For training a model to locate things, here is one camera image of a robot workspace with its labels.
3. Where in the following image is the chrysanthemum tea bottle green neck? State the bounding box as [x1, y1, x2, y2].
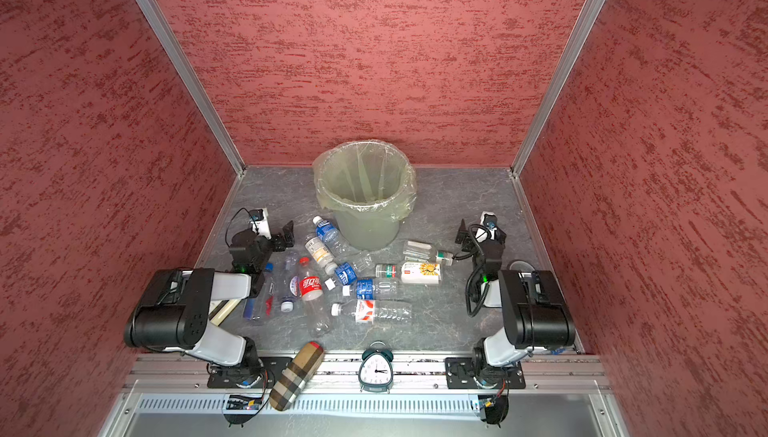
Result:
[375, 262, 442, 285]

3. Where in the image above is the blue red label bottle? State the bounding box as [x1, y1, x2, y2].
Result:
[243, 263, 274, 325]

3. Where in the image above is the Gamer label clear bottle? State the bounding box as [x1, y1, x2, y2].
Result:
[277, 251, 299, 313]

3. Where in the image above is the red Coca-Cola bottle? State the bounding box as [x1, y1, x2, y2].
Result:
[299, 257, 331, 337]

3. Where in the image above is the red white label water bottle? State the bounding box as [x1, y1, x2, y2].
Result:
[330, 300, 413, 324]

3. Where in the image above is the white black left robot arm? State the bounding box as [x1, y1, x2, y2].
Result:
[124, 221, 295, 389]

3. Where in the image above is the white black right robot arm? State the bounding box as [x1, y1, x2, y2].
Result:
[446, 213, 576, 390]

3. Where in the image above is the grey mesh waste bin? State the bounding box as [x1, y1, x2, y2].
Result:
[312, 140, 417, 251]

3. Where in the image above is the clear plastic bin liner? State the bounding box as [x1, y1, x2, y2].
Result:
[312, 140, 417, 222]

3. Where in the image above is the grey round lid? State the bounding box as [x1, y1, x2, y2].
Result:
[507, 260, 535, 273]

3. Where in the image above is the blue label water bottle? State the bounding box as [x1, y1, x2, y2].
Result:
[312, 216, 351, 257]

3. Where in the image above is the orange white label bottle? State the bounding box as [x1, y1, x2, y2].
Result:
[305, 236, 337, 276]

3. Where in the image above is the clear square green-cap bottle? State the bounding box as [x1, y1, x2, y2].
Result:
[403, 240, 454, 266]

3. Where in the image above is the Pocari Sweat blue bottle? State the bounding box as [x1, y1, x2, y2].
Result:
[321, 253, 375, 291]

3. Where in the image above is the plaid cylindrical case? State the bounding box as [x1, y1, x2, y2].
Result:
[269, 341, 325, 411]

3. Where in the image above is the green alarm clock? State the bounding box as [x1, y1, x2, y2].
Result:
[357, 341, 394, 393]

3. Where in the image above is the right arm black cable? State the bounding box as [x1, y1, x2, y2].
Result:
[454, 225, 494, 319]

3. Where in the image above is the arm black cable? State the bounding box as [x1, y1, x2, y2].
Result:
[224, 207, 258, 247]
[454, 225, 494, 319]

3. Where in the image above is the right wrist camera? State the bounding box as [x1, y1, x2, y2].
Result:
[480, 211, 498, 240]

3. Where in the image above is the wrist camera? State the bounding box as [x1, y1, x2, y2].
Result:
[247, 208, 272, 239]
[480, 211, 498, 240]

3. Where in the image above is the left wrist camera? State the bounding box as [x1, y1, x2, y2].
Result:
[247, 208, 272, 239]

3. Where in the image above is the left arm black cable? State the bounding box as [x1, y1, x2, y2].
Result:
[224, 207, 258, 247]

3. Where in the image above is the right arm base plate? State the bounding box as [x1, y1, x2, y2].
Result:
[444, 357, 526, 390]

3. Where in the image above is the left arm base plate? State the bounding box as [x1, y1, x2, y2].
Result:
[207, 356, 291, 391]

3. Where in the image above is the aluminium front rail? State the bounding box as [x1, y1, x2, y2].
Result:
[121, 352, 614, 395]

